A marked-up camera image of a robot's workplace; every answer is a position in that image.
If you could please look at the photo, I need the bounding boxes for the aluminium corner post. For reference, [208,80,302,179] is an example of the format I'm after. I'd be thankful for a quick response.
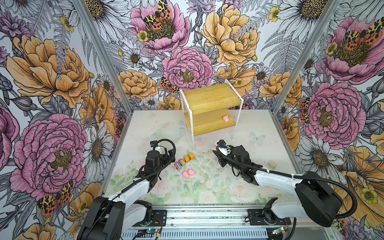
[271,0,341,115]
[74,1,133,117]

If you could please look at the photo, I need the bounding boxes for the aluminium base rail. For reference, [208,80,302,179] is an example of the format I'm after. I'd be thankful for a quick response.
[131,204,334,229]

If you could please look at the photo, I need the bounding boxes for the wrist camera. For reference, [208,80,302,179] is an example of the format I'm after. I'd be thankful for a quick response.
[150,140,158,148]
[216,140,232,156]

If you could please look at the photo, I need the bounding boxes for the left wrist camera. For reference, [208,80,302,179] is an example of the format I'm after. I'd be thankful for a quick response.
[150,140,158,148]

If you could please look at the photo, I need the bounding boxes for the black mounting plate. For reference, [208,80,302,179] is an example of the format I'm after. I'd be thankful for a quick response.
[244,209,292,226]
[139,210,168,227]

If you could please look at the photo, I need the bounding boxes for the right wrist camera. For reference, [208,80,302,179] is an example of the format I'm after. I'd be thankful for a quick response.
[216,140,232,156]

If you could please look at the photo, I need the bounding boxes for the aluminium right corner post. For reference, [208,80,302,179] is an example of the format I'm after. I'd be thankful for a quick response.
[271,0,341,115]

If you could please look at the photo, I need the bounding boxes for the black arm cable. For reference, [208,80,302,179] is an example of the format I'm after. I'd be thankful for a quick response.
[131,138,178,193]
[215,145,358,219]

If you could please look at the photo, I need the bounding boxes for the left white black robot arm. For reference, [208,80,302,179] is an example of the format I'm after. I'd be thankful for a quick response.
[77,147,176,240]

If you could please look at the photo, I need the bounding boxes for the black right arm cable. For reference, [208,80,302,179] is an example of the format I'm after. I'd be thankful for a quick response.
[215,145,358,219]

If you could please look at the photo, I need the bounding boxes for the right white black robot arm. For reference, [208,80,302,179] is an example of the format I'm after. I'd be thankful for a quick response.
[213,145,343,227]

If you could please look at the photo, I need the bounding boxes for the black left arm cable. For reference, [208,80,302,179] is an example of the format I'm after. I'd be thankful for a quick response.
[131,138,178,193]

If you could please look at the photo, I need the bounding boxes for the aluminium left corner post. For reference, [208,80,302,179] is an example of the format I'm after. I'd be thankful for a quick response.
[74,1,133,117]

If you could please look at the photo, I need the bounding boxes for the white wooden two-tier shelf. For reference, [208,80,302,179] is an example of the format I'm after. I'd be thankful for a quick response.
[180,80,244,147]

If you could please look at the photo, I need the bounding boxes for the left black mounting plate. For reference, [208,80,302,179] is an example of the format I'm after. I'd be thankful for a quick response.
[139,210,168,227]

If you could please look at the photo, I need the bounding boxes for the white vented cable duct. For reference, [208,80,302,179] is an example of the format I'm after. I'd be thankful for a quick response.
[121,228,269,240]

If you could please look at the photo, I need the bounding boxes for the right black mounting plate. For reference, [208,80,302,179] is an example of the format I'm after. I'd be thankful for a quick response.
[244,209,292,226]

